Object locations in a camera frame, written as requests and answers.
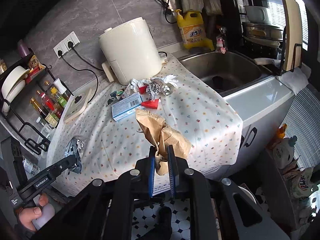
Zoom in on silver black foil wrapper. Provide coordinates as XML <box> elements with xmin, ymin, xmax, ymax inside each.
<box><xmin>64</xmin><ymin>136</ymin><xmax>85</xmax><ymax>174</ymax></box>

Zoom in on white round trash bin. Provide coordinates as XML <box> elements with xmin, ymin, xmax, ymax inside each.
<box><xmin>238</xmin><ymin>186</ymin><xmax>257</xmax><ymax>204</ymax></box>

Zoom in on person's left hand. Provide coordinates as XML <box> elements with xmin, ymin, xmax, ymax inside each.
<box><xmin>18</xmin><ymin>193</ymin><xmax>55</xmax><ymax>232</ymax></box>

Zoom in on red small package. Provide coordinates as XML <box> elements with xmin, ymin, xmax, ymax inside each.
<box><xmin>141</xmin><ymin>99</ymin><xmax>159</xmax><ymax>109</ymax></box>

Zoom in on blue white cardboard box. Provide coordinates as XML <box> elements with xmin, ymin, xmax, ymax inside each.
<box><xmin>111</xmin><ymin>92</ymin><xmax>142</xmax><ymax>121</ymax></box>

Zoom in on floral white tablecloth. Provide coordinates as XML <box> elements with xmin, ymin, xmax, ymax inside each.
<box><xmin>47</xmin><ymin>55</ymin><xmax>243</xmax><ymax>196</ymax></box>

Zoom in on crumpled silver foil ball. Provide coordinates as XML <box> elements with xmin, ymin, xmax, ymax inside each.
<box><xmin>146</xmin><ymin>78</ymin><xmax>173</xmax><ymax>99</ymax></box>

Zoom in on white crumpled plastic wrapper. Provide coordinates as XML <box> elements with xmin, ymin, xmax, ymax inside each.
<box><xmin>160</xmin><ymin>74</ymin><xmax>178</xmax><ymax>88</ymax></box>

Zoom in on cream kettle base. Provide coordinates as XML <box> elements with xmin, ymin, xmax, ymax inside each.
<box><xmin>63</xmin><ymin>88</ymin><xmax>92</xmax><ymax>124</ymax></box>

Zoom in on red sauce bottle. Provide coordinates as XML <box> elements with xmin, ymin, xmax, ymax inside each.
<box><xmin>37</xmin><ymin>90</ymin><xmax>63</xmax><ymax>119</ymax></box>

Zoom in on black metal spice rack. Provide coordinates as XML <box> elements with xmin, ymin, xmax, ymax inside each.
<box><xmin>1</xmin><ymin>51</ymin><xmax>77</xmax><ymax>154</ymax></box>

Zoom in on green label oil bottle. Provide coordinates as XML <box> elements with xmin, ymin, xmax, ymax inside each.
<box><xmin>44</xmin><ymin>80</ymin><xmax>68</xmax><ymax>108</ymax></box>

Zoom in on cream air fryer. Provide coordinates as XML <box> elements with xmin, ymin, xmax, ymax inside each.
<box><xmin>99</xmin><ymin>17</ymin><xmax>165</xmax><ymax>86</ymax></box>

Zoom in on white stacked bowls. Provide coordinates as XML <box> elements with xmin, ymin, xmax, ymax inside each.
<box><xmin>1</xmin><ymin>66</ymin><xmax>30</xmax><ymax>114</ymax></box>

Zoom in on stainless steel sink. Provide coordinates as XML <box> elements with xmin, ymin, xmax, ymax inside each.
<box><xmin>178</xmin><ymin>52</ymin><xmax>271</xmax><ymax>96</ymax></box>

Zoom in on white bottle blue cap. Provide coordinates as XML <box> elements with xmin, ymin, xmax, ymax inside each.
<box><xmin>272</xmin><ymin>135</ymin><xmax>297</xmax><ymax>170</ymax></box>

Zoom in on white cap spray bottle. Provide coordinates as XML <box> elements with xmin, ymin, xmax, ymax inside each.
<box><xmin>53</xmin><ymin>79</ymin><xmax>71</xmax><ymax>101</ymax></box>

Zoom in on white detergent bag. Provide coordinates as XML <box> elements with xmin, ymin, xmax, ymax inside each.
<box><xmin>282</xmin><ymin>167</ymin><xmax>318</xmax><ymax>199</ymax></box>

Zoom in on yellow detergent jug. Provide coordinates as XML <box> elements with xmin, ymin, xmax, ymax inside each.
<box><xmin>175</xmin><ymin>9</ymin><xmax>215</xmax><ymax>51</ymax></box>

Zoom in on white folded cloth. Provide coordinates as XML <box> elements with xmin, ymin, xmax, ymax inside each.
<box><xmin>276</xmin><ymin>63</ymin><xmax>311</xmax><ymax>95</ymax></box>

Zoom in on dish rack with pots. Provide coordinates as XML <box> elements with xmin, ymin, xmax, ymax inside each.
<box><xmin>233</xmin><ymin>0</ymin><xmax>286</xmax><ymax>59</ymax></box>

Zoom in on wooden cutting board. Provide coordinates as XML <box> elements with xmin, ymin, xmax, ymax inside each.
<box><xmin>282</xmin><ymin>0</ymin><xmax>303</xmax><ymax>72</ymax></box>

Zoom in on grey cabinet with handles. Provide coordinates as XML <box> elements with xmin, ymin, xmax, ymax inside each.
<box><xmin>222</xmin><ymin>76</ymin><xmax>296</xmax><ymax>178</ymax></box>

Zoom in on black power cable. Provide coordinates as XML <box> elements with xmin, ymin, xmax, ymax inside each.
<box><xmin>57</xmin><ymin>51</ymin><xmax>99</xmax><ymax>104</ymax></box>
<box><xmin>68</xmin><ymin>42</ymin><xmax>104</xmax><ymax>72</ymax></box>

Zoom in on white wall power socket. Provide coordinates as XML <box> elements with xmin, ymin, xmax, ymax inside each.
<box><xmin>53</xmin><ymin>31</ymin><xmax>80</xmax><ymax>59</ymax></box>

